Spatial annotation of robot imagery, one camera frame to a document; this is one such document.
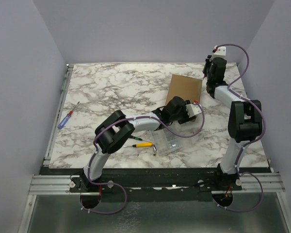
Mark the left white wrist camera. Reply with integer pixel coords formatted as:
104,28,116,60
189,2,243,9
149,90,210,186
185,104,201,118

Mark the left side metal rail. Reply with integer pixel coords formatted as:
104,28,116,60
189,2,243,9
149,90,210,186
43,64,74,166

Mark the clear plastic screw organizer box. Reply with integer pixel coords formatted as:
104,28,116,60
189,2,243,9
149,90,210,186
150,129,182,156

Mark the brown cardboard express box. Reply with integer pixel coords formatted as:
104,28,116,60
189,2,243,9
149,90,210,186
165,74,202,105

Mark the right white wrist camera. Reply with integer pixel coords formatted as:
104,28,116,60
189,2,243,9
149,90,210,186
210,46,226,61

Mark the yellow handled screwdriver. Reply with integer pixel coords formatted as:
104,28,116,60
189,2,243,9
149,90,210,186
132,142,153,148

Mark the aluminium frame rail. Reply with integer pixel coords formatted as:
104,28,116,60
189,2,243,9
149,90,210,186
18,171,291,233

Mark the small metal hex key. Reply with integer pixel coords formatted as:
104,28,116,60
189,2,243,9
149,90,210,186
152,144,158,156

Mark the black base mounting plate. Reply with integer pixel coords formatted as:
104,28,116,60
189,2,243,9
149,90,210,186
70,168,241,202

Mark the red blue screwdriver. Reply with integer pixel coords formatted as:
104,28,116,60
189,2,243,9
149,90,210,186
57,101,80,130

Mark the black green precision screwdriver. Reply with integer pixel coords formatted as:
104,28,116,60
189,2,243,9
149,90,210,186
129,135,143,141

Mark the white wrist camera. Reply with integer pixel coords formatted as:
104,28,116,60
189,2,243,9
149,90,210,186
185,104,201,118
210,46,226,61

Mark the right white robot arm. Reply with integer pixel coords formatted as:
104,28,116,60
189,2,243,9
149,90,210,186
203,55,263,190

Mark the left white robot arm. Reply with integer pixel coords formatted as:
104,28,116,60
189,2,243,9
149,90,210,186
81,96,202,192

